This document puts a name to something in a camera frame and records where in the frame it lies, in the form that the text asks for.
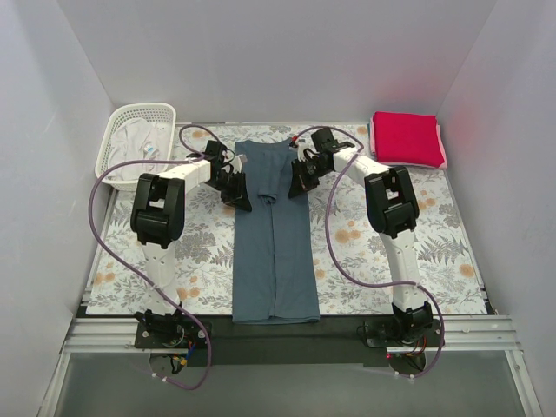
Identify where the blue grey t shirt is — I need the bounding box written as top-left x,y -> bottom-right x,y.
232,141 -> 320,325

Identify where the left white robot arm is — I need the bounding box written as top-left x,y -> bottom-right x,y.
130,141 -> 252,348

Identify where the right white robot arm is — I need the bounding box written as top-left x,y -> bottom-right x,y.
288,126 -> 433,346

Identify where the pink folded t shirt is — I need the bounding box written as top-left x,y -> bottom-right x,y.
368,116 -> 448,170

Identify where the white plastic laundry basket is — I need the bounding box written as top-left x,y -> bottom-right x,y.
95,103 -> 176,191

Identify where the red folded t shirt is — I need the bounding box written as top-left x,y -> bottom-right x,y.
372,110 -> 447,168

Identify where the white t shirt in basket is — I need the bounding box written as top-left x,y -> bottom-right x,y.
108,117 -> 172,182

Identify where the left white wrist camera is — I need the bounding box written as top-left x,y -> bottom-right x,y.
223,154 -> 248,174

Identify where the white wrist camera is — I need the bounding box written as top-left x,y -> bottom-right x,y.
289,138 -> 310,162
223,154 -> 248,174

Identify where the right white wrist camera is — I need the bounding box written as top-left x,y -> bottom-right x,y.
289,138 -> 310,162

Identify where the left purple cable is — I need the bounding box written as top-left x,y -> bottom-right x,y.
88,124 -> 215,391

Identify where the purple cable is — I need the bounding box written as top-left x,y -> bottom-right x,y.
88,124 -> 215,391
290,125 -> 445,380

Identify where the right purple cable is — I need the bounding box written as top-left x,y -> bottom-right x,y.
290,125 -> 445,380

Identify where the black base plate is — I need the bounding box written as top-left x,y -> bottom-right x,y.
134,312 -> 442,367

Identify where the aluminium frame rail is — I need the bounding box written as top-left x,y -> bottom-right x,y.
41,315 -> 543,416

